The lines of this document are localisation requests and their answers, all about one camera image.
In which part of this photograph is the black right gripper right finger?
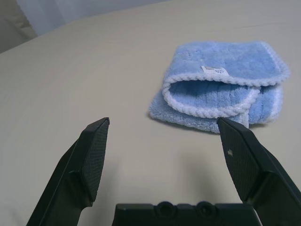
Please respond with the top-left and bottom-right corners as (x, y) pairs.
(216, 117), (301, 226)

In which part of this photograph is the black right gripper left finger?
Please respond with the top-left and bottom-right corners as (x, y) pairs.
(25, 117), (111, 226)

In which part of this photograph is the folded blue towel white trim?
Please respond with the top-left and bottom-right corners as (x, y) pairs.
(148, 41), (291, 134)

